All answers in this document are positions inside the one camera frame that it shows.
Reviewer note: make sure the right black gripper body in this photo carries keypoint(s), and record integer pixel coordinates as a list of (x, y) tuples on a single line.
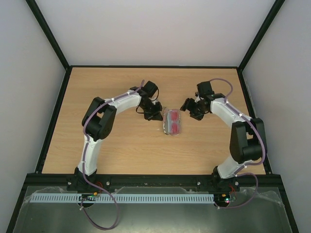
[(192, 107)]

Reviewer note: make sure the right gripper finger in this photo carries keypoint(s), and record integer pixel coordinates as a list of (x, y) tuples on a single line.
[(187, 105), (193, 112)]

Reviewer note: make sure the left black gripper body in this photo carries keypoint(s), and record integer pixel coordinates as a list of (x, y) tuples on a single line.
[(151, 107)]

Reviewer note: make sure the red sunglasses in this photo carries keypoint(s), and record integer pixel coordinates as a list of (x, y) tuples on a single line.
[(174, 122)]

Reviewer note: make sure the american flag glasses case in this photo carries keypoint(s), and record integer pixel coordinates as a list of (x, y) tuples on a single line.
[(165, 121)]

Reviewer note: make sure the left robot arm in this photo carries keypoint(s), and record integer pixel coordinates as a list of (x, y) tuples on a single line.
[(98, 123)]

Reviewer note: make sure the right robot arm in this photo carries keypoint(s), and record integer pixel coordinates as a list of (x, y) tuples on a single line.
[(247, 146)]

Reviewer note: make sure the right electronics board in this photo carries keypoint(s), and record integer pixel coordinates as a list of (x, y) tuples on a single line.
[(226, 198)]

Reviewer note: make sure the electronics board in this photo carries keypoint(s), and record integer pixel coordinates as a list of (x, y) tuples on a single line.
[(89, 196), (226, 198)]

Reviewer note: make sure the left electronics board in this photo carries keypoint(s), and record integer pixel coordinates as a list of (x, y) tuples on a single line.
[(89, 196)]

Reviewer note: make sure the light blue slotted cable duct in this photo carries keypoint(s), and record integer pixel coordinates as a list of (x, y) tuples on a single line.
[(126, 198)]

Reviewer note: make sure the black front mounting rail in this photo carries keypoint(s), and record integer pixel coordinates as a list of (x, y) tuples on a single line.
[(196, 183)]

